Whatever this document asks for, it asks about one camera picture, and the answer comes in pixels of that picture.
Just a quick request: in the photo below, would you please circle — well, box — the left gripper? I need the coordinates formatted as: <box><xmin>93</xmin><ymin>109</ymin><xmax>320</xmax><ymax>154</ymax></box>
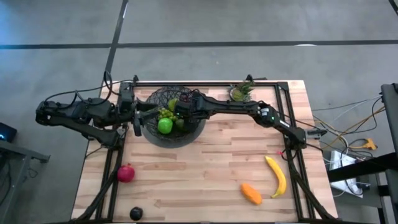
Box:
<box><xmin>116</xmin><ymin>98</ymin><xmax>160</xmax><ymax>138</ymax></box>

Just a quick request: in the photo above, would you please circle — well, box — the green grapes bunch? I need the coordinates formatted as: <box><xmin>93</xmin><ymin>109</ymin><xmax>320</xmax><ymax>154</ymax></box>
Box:
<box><xmin>157</xmin><ymin>107</ymin><xmax>178</xmax><ymax>122</ymax></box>

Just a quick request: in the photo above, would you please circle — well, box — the green apple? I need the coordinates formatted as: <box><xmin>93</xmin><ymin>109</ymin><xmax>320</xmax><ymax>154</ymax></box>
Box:
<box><xmin>157</xmin><ymin>118</ymin><xmax>174</xmax><ymax>135</ymax></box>

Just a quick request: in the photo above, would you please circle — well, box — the black plum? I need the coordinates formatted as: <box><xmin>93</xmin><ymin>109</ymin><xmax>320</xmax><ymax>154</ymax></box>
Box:
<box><xmin>129</xmin><ymin>206</ymin><xmax>144</xmax><ymax>222</ymax></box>

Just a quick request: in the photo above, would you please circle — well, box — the orange mango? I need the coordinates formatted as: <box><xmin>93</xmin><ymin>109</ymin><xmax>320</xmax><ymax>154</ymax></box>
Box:
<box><xmin>241</xmin><ymin>182</ymin><xmax>264</xmax><ymax>207</ymax></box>

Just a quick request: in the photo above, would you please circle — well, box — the yellow banana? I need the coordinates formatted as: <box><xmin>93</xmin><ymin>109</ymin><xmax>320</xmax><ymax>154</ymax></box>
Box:
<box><xmin>264</xmin><ymin>155</ymin><xmax>288</xmax><ymax>199</ymax></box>

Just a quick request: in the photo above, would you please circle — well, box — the succulent plant in black pot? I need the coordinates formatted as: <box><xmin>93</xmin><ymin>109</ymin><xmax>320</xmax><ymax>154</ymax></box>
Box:
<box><xmin>229</xmin><ymin>80</ymin><xmax>256</xmax><ymax>103</ymax></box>

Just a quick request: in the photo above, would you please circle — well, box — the pink red pomegranate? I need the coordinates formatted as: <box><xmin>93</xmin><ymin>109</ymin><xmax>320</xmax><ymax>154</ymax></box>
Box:
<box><xmin>116</xmin><ymin>163</ymin><xmax>136</xmax><ymax>184</ymax></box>

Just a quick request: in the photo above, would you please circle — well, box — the grey metal stand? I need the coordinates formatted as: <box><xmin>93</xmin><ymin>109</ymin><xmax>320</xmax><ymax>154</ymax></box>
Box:
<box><xmin>0</xmin><ymin>139</ymin><xmax>52</xmax><ymax>224</ymax></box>

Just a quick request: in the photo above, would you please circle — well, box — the black device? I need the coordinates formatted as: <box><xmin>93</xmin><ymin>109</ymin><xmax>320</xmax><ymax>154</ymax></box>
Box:
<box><xmin>0</xmin><ymin>121</ymin><xmax>18</xmax><ymax>144</ymax></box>

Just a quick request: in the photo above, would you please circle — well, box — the white box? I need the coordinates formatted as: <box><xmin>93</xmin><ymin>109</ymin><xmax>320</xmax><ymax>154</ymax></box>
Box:
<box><xmin>328</xmin><ymin>149</ymin><xmax>364</xmax><ymax>199</ymax></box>

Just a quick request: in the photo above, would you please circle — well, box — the black side table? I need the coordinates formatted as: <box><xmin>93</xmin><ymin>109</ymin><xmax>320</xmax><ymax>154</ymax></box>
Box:
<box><xmin>326</xmin><ymin>83</ymin><xmax>398</xmax><ymax>224</ymax></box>

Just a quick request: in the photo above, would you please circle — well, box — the dark wire basket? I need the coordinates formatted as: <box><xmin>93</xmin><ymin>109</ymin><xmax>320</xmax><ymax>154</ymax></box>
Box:
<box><xmin>145</xmin><ymin>85</ymin><xmax>203</xmax><ymax>141</ymax></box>

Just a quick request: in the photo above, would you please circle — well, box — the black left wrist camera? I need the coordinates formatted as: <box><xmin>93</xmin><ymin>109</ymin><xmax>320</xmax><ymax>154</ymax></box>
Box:
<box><xmin>119</xmin><ymin>88</ymin><xmax>136</xmax><ymax>113</ymax></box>

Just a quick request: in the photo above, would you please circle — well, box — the black wire mesh bowl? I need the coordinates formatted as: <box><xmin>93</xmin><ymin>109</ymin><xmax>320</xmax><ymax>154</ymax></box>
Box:
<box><xmin>141</xmin><ymin>85</ymin><xmax>207</xmax><ymax>149</ymax></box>

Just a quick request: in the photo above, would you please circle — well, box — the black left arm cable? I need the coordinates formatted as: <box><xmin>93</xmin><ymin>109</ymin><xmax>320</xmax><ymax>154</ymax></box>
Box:
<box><xmin>43</xmin><ymin>70</ymin><xmax>126</xmax><ymax>105</ymax></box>

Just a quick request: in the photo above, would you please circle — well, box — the black aluminium table frame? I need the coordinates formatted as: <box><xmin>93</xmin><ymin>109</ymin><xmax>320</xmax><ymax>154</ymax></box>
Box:
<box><xmin>70</xmin><ymin>74</ymin><xmax>339</xmax><ymax>224</ymax></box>

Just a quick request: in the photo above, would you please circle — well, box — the yellow cable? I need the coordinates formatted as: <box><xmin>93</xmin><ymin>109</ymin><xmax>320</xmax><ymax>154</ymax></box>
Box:
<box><xmin>313</xmin><ymin>105</ymin><xmax>387</xmax><ymax>151</ymax></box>

